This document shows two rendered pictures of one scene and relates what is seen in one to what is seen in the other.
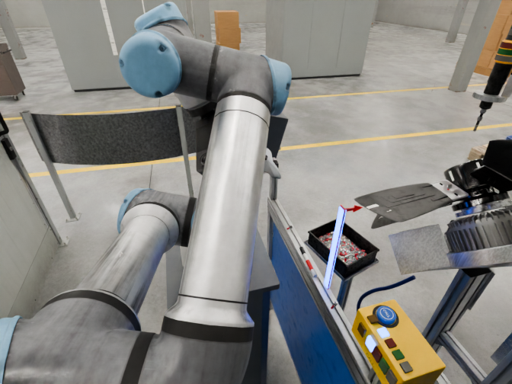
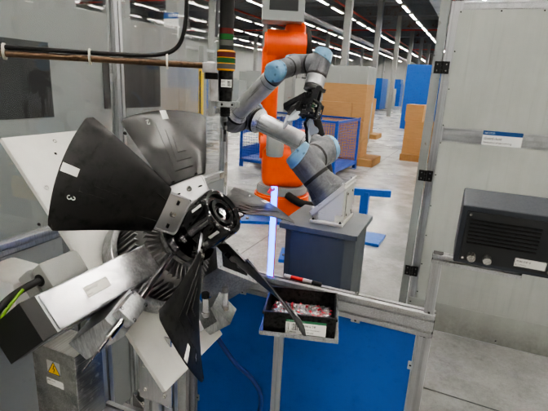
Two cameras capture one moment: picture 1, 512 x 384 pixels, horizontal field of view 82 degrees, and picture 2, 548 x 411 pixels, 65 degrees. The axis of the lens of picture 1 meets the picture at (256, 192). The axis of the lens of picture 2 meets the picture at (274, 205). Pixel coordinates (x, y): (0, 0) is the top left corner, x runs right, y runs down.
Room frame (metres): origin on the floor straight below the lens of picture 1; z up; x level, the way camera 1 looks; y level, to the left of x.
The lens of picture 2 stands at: (1.48, -1.33, 1.51)
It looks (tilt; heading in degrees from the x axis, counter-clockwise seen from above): 16 degrees down; 128
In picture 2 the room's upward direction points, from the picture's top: 3 degrees clockwise
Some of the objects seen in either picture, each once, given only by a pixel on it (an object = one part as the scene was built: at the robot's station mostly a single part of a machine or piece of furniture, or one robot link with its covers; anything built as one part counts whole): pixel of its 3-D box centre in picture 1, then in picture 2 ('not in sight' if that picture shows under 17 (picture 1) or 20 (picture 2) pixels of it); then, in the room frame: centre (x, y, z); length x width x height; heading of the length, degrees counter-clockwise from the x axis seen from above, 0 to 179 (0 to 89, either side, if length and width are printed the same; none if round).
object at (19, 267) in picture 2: not in sight; (10, 288); (0.22, -0.91, 0.92); 0.17 x 0.16 x 0.11; 16
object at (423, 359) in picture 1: (392, 347); not in sight; (0.34, -0.30, 1.02); 0.16 x 0.10 x 0.11; 16
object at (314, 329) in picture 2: (340, 246); (301, 311); (0.83, -0.33, 0.85); 0.22 x 0.17 x 0.07; 31
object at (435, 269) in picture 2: (273, 180); (433, 282); (1.14, -0.08, 0.96); 0.03 x 0.03 x 0.20; 16
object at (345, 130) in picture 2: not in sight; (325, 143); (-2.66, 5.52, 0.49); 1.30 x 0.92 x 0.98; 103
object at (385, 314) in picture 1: (385, 315); not in sight; (0.39, -0.29, 1.08); 0.04 x 0.04 x 0.02
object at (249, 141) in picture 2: not in sight; (275, 139); (-3.64, 5.24, 0.49); 1.27 x 0.88 x 0.98; 103
